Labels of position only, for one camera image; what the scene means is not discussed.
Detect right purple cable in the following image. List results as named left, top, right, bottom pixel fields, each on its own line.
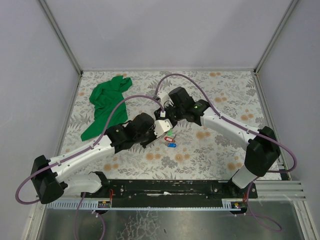
left=155, top=73, right=298, bottom=232

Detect floral table mat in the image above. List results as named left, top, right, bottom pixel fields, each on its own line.
left=61, top=71, right=266, bottom=180

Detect green cloth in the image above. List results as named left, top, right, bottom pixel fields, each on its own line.
left=80, top=75, right=132, bottom=142

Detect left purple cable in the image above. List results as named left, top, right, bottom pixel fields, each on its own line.
left=15, top=94, right=166, bottom=205

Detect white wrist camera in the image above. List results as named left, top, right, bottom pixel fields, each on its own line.
left=155, top=91, right=171, bottom=105
left=154, top=119, right=173, bottom=138

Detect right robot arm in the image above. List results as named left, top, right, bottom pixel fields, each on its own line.
left=154, top=87, right=281, bottom=195

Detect aluminium frame rail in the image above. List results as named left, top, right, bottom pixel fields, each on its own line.
left=34, top=179, right=308, bottom=201

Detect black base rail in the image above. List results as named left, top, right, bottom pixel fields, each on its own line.
left=85, top=179, right=258, bottom=209

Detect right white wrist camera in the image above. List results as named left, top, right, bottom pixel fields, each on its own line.
left=155, top=91, right=171, bottom=105

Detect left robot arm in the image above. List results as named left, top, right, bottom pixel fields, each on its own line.
left=31, top=112, right=160, bottom=204

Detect purple cable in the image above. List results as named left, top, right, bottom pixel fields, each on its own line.
left=15, top=94, right=166, bottom=205
left=155, top=73, right=298, bottom=232

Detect blue key tag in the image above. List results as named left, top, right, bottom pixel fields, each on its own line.
left=166, top=142, right=177, bottom=148

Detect red key tag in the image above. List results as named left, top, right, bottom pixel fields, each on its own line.
left=164, top=135, right=176, bottom=143

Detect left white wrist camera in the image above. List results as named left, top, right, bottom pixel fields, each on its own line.
left=154, top=119, right=173, bottom=138

